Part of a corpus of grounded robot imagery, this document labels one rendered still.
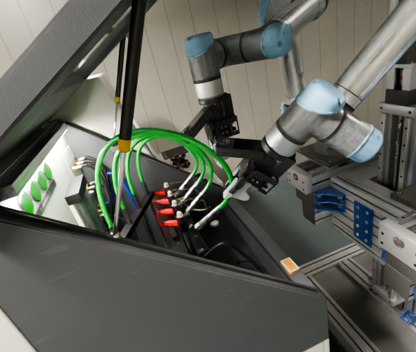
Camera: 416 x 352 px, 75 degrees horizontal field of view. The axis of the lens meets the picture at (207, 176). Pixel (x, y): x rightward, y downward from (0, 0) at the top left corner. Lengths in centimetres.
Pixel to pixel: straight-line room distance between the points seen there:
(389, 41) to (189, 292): 64
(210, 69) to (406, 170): 78
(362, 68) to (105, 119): 84
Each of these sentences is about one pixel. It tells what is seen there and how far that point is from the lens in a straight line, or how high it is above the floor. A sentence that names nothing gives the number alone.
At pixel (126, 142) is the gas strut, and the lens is 42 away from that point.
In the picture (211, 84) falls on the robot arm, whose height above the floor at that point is 147.
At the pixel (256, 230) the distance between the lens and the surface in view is 99.
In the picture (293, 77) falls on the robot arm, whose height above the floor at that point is 137.
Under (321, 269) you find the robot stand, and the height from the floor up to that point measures 23.
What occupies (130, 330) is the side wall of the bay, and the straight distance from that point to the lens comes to 60.
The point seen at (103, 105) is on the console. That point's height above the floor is 145.
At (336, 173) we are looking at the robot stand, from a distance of 129.
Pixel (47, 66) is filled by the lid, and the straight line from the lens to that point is 37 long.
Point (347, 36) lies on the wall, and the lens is 334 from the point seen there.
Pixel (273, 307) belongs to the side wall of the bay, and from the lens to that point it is 70.
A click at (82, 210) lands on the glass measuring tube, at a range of 85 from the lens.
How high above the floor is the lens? 157
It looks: 26 degrees down
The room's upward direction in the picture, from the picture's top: 14 degrees counter-clockwise
